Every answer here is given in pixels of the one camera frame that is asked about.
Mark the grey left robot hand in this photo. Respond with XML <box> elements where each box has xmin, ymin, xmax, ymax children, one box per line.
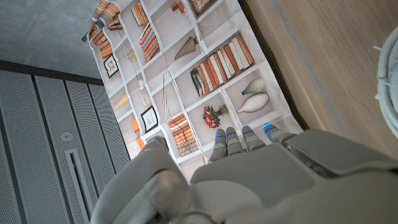
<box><xmin>90</xmin><ymin>123</ymin><xmax>398</xmax><ymax>224</ymax></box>

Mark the white Ethernet cable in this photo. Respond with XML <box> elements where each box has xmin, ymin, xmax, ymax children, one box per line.
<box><xmin>374</xmin><ymin>26</ymin><xmax>398</xmax><ymax>139</ymax></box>

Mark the printed bookshelf backdrop cloth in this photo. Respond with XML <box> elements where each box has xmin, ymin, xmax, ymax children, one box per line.
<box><xmin>82</xmin><ymin>0</ymin><xmax>304</xmax><ymax>183</ymax></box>

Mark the perforated metal wall panel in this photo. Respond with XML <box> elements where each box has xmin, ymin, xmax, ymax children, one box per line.
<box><xmin>0</xmin><ymin>60</ymin><xmax>131</xmax><ymax>224</ymax></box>

